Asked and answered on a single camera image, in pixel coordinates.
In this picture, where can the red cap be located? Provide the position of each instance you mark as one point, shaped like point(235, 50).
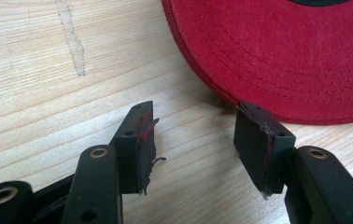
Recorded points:
point(277, 53)

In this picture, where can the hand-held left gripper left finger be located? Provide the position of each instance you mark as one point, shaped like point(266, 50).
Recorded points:
point(134, 161)

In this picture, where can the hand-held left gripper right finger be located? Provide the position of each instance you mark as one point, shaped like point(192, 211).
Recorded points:
point(258, 149)

